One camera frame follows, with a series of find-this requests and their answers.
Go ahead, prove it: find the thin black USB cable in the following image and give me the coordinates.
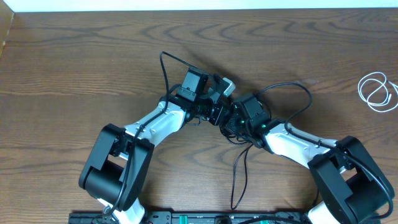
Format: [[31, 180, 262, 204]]
[[230, 143, 254, 210]]

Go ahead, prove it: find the white USB cable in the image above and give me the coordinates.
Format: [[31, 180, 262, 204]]
[[357, 72, 398, 113]]

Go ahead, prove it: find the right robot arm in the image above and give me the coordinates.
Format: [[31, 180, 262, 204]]
[[222, 95, 395, 223]]

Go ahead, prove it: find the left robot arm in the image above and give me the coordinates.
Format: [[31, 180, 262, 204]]
[[78, 67, 236, 223]]

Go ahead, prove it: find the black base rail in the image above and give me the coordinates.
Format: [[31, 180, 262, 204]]
[[68, 211, 310, 224]]

